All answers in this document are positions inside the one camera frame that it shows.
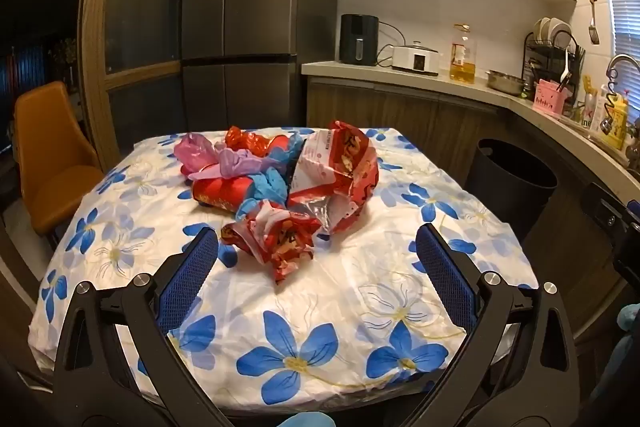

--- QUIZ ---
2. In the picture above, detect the red plastic bag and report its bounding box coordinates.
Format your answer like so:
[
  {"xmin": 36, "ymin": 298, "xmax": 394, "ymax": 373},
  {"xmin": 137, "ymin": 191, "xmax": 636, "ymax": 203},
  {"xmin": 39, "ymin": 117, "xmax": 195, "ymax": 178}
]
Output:
[{"xmin": 224, "ymin": 125, "xmax": 291, "ymax": 158}]

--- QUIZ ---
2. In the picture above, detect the hanging slotted spatula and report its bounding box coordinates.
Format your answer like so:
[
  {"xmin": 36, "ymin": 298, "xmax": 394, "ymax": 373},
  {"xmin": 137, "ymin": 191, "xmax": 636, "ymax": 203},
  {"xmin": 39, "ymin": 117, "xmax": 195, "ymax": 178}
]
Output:
[{"xmin": 587, "ymin": 0, "xmax": 601, "ymax": 45}]

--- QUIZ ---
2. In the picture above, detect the orange chair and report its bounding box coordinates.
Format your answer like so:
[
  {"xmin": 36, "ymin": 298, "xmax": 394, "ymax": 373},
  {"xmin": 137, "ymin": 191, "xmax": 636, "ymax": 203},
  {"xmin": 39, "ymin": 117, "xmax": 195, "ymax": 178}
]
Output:
[{"xmin": 14, "ymin": 82, "xmax": 103, "ymax": 238}]

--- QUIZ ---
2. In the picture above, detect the steel sink faucet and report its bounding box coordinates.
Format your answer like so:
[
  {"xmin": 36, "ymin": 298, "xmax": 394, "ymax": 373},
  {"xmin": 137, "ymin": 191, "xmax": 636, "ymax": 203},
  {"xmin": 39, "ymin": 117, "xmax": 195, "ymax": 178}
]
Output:
[{"xmin": 607, "ymin": 54, "xmax": 640, "ymax": 108}]

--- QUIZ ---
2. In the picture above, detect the large cooking oil bottle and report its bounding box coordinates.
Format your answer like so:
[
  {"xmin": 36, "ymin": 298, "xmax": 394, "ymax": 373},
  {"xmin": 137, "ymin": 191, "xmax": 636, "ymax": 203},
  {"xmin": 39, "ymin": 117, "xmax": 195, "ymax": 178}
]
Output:
[{"xmin": 449, "ymin": 24, "xmax": 478, "ymax": 85}]

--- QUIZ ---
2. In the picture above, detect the white ladle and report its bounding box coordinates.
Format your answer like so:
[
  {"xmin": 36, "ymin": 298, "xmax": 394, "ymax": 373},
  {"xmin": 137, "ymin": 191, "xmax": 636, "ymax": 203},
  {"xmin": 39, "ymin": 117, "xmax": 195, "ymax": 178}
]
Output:
[{"xmin": 559, "ymin": 49, "xmax": 576, "ymax": 82}]

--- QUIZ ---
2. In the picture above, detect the yellow detergent bottle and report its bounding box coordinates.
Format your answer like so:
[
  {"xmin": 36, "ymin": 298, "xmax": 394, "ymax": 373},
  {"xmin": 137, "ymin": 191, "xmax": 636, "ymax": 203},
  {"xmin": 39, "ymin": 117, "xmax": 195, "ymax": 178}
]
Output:
[{"xmin": 607, "ymin": 89, "xmax": 630, "ymax": 150}]

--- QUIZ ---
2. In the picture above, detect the steel mixing bowl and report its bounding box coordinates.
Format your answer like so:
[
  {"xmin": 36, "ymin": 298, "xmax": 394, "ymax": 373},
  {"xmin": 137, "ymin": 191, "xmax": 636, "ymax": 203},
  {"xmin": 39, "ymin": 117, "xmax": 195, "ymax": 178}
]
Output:
[{"xmin": 484, "ymin": 69, "xmax": 527, "ymax": 96}]

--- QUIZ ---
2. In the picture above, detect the black coiled spray hose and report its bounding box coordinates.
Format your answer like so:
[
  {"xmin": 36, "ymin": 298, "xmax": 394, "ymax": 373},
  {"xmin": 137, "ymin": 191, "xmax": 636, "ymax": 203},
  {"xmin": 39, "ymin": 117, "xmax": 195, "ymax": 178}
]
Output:
[{"xmin": 600, "ymin": 82, "xmax": 621, "ymax": 136}]

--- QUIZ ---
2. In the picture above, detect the purple plastic bag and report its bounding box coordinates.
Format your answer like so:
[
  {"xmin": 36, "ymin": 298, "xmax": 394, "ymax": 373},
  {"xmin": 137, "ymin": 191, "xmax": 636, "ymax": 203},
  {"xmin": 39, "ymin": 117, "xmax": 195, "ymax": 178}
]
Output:
[{"xmin": 212, "ymin": 148, "xmax": 281, "ymax": 180}]

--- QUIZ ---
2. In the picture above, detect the blue plastic bag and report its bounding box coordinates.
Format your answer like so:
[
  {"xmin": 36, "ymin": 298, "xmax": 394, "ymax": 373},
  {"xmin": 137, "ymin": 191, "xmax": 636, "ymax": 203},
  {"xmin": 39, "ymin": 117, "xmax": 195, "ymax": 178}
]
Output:
[
  {"xmin": 272, "ymin": 133, "xmax": 307, "ymax": 164},
  {"xmin": 235, "ymin": 167, "xmax": 295, "ymax": 220}
]

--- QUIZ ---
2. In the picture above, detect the white green drink can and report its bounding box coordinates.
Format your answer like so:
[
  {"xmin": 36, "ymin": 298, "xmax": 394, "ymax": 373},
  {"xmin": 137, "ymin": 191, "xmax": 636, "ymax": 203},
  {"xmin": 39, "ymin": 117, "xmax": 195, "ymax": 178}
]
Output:
[{"xmin": 580, "ymin": 89, "xmax": 601, "ymax": 128}]

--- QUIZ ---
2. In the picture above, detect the white plate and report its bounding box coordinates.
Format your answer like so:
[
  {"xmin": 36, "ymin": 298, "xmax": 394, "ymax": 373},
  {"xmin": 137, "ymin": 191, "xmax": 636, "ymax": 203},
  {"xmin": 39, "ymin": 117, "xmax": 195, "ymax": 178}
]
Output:
[{"xmin": 532, "ymin": 17, "xmax": 573, "ymax": 45}]

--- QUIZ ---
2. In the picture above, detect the red paper cup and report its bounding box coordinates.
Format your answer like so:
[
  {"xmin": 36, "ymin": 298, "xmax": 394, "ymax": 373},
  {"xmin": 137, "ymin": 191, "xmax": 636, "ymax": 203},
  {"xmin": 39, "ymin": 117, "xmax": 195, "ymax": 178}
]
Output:
[{"xmin": 191, "ymin": 174, "xmax": 256, "ymax": 210}]

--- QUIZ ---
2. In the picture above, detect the dark grey refrigerator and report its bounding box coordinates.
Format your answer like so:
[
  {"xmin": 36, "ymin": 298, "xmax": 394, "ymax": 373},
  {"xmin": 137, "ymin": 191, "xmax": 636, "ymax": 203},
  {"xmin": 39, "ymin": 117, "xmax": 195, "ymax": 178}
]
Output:
[{"xmin": 181, "ymin": 0, "xmax": 341, "ymax": 130}]

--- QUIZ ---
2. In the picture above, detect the black air fryer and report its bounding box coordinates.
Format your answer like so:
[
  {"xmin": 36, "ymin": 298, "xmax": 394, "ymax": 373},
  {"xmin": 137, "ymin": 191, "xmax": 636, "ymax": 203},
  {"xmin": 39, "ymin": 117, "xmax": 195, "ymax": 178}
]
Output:
[{"xmin": 339, "ymin": 13, "xmax": 379, "ymax": 66}]

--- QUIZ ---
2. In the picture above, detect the black wire dish rack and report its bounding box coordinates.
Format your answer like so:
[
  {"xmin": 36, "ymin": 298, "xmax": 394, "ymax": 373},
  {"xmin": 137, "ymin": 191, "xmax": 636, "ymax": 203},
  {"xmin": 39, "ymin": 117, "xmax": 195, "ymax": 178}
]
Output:
[{"xmin": 522, "ymin": 18, "xmax": 586, "ymax": 100}]

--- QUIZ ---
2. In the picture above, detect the wooden glass door cabinet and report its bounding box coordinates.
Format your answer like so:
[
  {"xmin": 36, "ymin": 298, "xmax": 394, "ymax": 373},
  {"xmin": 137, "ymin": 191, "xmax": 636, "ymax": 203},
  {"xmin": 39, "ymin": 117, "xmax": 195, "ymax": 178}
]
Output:
[{"xmin": 79, "ymin": 0, "xmax": 196, "ymax": 172}]

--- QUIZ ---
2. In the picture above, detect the large red snack bag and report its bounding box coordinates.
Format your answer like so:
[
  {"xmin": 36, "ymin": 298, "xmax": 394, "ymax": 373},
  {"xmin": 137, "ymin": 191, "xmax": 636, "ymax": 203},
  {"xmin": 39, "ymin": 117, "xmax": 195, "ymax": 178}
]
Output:
[{"xmin": 287, "ymin": 121, "xmax": 381, "ymax": 238}]

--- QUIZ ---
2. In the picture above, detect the pink utensil holder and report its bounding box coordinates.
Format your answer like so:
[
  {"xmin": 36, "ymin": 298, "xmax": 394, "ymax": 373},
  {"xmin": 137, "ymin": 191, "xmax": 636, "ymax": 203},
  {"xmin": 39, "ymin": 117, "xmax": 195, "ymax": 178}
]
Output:
[{"xmin": 534, "ymin": 78, "xmax": 568, "ymax": 114}]

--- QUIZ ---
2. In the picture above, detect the blue floral white tablecloth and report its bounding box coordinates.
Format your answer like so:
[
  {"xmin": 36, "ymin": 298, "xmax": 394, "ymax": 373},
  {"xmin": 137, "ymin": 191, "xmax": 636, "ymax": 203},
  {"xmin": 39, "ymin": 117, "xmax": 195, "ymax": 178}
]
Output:
[{"xmin": 27, "ymin": 127, "xmax": 541, "ymax": 413}]

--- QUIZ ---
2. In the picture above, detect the steel kitchen sink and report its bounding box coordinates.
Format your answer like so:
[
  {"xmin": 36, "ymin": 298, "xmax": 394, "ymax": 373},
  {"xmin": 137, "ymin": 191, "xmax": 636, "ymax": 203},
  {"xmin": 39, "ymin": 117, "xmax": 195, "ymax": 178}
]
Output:
[{"xmin": 565, "ymin": 117, "xmax": 640, "ymax": 170}]

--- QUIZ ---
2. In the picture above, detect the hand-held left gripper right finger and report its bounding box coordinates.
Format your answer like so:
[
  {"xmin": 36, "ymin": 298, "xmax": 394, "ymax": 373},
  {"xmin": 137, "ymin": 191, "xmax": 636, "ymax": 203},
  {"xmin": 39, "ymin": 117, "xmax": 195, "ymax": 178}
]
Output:
[{"xmin": 400, "ymin": 223, "xmax": 588, "ymax": 427}]

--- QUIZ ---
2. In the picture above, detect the black round bin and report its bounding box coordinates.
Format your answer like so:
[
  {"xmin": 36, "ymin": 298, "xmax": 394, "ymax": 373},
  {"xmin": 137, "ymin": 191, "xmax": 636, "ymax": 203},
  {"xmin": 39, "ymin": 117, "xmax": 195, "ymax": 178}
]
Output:
[{"xmin": 467, "ymin": 138, "xmax": 558, "ymax": 238}]

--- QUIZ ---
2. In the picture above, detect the window blind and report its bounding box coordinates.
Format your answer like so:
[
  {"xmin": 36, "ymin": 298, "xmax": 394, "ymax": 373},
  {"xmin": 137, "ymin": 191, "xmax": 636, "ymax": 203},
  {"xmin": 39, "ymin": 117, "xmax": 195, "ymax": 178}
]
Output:
[{"xmin": 609, "ymin": 0, "xmax": 640, "ymax": 62}]

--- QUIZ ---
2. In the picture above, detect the pink plastic bag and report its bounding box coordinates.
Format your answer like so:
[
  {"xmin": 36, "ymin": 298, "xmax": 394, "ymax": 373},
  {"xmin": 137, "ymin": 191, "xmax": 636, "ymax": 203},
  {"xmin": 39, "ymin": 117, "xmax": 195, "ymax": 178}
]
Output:
[{"xmin": 174, "ymin": 133, "xmax": 226, "ymax": 180}]

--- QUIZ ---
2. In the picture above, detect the red wrapper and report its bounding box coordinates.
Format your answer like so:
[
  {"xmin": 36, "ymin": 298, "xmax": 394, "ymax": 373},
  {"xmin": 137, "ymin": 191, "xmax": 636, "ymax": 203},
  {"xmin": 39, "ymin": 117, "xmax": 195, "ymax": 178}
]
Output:
[{"xmin": 220, "ymin": 201, "xmax": 321, "ymax": 288}]

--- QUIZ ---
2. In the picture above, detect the white electric cooker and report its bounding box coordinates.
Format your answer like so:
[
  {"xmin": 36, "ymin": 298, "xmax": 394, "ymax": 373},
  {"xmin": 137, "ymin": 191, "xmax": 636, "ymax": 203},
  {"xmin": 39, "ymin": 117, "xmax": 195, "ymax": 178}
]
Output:
[{"xmin": 391, "ymin": 41, "xmax": 441, "ymax": 76}]

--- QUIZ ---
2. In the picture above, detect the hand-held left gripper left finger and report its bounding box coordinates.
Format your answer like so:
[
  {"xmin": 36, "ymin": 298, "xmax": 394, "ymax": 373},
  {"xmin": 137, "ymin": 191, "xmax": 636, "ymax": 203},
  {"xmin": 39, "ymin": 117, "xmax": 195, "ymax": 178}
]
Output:
[{"xmin": 52, "ymin": 227, "xmax": 236, "ymax": 427}]

